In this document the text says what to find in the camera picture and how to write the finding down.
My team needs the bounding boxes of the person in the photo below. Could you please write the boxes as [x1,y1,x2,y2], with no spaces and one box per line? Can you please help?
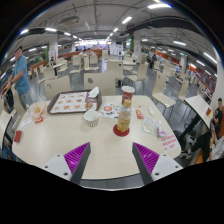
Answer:
[1,45,34,111]
[213,97,224,128]
[0,143,18,162]
[179,128,224,163]

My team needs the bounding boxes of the colourful printed paper sheet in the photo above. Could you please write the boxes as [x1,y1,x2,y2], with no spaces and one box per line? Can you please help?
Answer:
[99,101,134,121]

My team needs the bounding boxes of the beige chair with round hole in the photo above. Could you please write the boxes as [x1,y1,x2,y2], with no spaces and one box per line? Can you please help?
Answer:
[83,70,117,97]
[44,75,72,101]

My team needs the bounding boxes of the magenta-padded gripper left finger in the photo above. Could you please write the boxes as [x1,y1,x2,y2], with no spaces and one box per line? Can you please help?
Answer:
[41,142,92,186]

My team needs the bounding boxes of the clear yellow-capped tea bottle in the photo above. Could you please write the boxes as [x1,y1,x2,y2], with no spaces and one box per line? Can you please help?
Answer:
[116,97,133,134]

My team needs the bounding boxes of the flat round red coaster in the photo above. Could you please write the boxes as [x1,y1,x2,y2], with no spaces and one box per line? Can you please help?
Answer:
[112,123,131,138]

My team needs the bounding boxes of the white and red table sticker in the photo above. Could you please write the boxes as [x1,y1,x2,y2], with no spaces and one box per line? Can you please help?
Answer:
[159,133,179,154]

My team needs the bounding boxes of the clear plastic food bag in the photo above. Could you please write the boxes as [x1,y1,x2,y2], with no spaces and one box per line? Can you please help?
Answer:
[27,100,48,122]

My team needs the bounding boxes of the printed paper tray liner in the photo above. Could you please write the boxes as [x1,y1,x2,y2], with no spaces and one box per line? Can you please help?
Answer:
[49,91,89,114]

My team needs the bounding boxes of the ceiling strip lights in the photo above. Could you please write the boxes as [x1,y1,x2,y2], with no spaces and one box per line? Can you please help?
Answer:
[0,1,221,81]

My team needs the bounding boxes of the clear plastic wrapper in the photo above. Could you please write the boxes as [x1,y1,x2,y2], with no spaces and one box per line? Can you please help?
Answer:
[140,116,168,139]

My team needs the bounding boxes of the red paper packet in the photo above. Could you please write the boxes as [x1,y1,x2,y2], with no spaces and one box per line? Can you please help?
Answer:
[13,129,23,144]

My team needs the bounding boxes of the ceiling air conditioner unit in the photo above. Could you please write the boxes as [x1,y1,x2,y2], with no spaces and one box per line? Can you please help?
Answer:
[59,15,81,28]

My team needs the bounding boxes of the white patterned paper cup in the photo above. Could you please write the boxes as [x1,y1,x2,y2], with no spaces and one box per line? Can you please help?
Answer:
[83,109,100,128]

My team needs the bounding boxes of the red paper cup with lid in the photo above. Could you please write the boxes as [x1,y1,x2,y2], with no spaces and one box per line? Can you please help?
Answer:
[120,85,136,108]

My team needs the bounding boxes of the small white packet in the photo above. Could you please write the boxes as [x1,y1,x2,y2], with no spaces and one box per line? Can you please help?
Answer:
[146,106,156,117]

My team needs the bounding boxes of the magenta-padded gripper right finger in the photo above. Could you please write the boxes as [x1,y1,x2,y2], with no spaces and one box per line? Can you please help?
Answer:
[131,142,184,186]

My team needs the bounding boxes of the white crumpled napkin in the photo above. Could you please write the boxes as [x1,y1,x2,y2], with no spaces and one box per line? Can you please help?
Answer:
[87,86,101,99]

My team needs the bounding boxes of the far beige chairs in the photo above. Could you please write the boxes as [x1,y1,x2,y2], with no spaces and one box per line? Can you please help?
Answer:
[28,53,191,108]

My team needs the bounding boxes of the white printed card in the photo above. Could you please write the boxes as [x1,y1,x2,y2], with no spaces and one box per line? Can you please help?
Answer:
[18,116,34,131]

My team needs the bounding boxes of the dark brown food tray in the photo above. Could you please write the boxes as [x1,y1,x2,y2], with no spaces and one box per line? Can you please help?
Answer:
[46,89,103,115]

